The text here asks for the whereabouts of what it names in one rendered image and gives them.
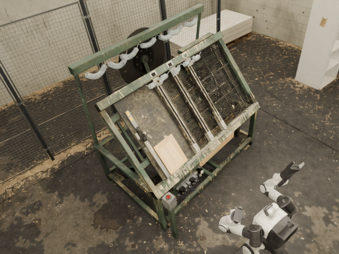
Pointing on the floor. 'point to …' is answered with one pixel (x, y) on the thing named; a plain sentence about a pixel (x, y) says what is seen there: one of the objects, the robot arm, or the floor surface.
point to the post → (173, 224)
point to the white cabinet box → (320, 46)
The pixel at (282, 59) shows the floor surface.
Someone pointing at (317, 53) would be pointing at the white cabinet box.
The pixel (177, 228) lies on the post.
